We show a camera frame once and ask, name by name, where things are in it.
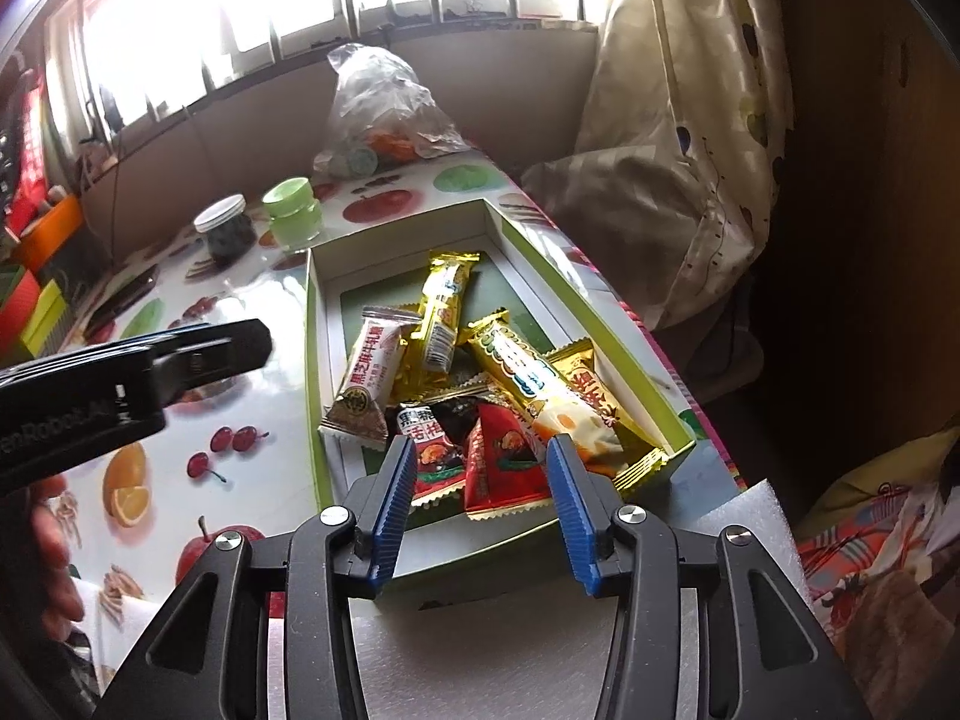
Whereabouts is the green and white cardboard box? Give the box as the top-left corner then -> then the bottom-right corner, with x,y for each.
304,197 -> 698,601

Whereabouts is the person's left hand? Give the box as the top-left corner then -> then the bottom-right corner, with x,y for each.
30,476 -> 86,620

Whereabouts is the yellow packet red print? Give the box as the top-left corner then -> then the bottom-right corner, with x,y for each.
547,340 -> 655,451

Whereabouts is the fruit print tablecloth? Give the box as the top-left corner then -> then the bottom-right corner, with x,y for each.
45,142 -> 751,635

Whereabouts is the dark jar white lid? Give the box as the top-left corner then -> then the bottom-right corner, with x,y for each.
193,193 -> 256,271

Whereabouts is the white candy packet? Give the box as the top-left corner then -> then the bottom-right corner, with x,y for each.
319,305 -> 421,442

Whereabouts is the red ribbed box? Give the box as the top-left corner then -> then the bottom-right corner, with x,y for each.
0,262 -> 43,340

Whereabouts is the black phone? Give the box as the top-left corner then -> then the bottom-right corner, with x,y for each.
82,266 -> 160,340

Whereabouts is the slim gold snack bar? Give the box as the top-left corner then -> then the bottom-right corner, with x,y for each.
409,251 -> 482,377

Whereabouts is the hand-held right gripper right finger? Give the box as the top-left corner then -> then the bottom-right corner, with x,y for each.
546,433 -> 875,720

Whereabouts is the orange storage box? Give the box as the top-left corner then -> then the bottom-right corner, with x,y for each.
11,193 -> 85,272

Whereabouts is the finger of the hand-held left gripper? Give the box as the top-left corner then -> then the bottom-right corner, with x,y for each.
0,319 -> 275,430

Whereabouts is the cream patterned curtain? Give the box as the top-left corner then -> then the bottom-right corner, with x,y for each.
517,0 -> 797,407

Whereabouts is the green plastic jar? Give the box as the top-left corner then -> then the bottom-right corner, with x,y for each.
261,176 -> 325,252

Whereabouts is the red triangular snack packet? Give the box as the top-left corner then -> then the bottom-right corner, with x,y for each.
463,401 -> 554,520

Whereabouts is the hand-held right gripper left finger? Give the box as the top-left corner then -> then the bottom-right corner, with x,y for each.
90,435 -> 419,720

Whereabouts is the red plum candy packet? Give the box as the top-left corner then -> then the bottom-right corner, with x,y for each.
396,405 -> 467,515

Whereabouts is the lime green striped box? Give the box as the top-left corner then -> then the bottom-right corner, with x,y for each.
21,281 -> 70,358

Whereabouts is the clear plastic bag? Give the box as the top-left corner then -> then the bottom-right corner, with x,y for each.
313,43 -> 470,178

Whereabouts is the colourful printed blanket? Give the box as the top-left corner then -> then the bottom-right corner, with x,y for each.
793,431 -> 960,695

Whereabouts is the gold snack bar blue print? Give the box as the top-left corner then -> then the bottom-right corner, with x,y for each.
466,310 -> 670,494

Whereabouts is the large red snack bag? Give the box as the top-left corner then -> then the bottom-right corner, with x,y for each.
13,71 -> 59,212

